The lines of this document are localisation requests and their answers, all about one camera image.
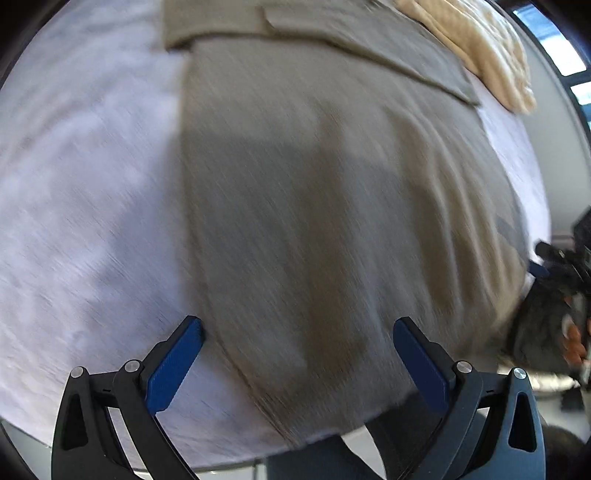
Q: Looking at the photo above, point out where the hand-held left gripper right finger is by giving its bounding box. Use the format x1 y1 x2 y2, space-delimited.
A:
392 316 546 480

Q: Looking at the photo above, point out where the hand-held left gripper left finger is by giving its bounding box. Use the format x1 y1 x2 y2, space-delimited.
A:
51 315 205 480

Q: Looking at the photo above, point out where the olive grey knit sweater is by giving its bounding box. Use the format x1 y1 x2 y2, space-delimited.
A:
161 0 529 448

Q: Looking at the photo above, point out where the person's right hand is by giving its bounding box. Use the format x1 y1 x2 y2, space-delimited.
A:
560 295 591 365

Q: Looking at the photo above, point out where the dark fuzzy cloth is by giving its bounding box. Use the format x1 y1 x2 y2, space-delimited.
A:
505 284 578 374

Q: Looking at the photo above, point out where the lavender embossed bed blanket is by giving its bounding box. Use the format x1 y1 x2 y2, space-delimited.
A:
0 0 552 472

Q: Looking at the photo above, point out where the dark framed window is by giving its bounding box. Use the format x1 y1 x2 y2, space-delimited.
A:
512 0 591 134

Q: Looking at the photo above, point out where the cream striped fleece blanket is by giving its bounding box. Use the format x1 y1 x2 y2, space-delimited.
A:
394 0 539 114

